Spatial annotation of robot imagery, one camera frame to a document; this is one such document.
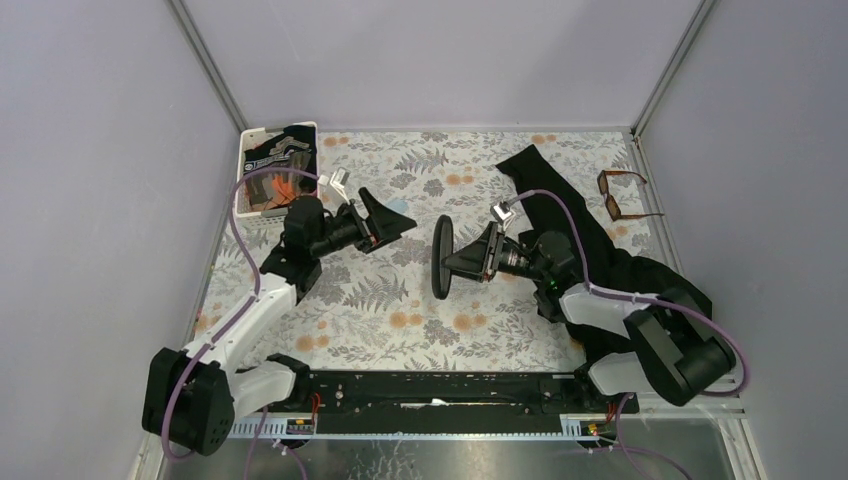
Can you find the floral patterned table mat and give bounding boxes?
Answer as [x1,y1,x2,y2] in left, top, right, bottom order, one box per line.
[243,131,665,371]

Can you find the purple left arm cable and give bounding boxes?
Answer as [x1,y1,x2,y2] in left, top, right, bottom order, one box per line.
[160,167,321,463]

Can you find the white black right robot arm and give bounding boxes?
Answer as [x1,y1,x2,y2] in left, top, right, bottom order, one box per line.
[431,215,737,412]

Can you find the grey slotted cable duct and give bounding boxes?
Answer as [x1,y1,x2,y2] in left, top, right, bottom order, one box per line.
[212,407,614,445]

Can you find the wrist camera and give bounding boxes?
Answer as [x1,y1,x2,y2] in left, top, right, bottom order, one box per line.
[490,201,517,231]
[317,168,350,204]

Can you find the brown tortoiseshell sunglasses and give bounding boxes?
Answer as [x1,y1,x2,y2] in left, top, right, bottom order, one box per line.
[596,169,665,223]

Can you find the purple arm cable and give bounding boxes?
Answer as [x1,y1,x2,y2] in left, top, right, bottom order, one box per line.
[506,189,753,399]
[160,167,321,463]

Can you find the black glasses case tan lining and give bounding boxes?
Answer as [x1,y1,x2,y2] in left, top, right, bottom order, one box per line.
[431,215,454,300]

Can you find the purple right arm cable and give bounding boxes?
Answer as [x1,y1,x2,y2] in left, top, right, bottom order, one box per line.
[506,189,753,399]

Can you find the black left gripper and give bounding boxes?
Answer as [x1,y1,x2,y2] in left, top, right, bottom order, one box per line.
[311,188,417,260]

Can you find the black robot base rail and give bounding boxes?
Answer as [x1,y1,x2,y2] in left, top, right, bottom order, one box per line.
[269,370,622,420]

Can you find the black cloth garment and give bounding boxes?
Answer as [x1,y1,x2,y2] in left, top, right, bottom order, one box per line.
[495,145,713,362]

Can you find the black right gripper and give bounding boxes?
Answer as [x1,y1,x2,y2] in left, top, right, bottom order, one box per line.
[441,221,549,283]

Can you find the white perforated plastic basket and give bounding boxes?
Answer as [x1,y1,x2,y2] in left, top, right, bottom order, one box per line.
[235,121,323,230]

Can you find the light blue cleaning cloth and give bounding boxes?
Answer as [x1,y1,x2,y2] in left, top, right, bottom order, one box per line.
[387,198,408,214]

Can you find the black orange clothes in basket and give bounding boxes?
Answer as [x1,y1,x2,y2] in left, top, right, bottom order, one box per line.
[243,125,318,215]

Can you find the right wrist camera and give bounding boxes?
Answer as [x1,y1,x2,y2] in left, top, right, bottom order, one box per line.
[490,201,517,231]

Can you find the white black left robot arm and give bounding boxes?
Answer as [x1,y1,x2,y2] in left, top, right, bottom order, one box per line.
[142,188,417,460]

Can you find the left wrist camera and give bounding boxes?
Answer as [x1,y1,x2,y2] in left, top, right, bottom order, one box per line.
[317,168,350,204]

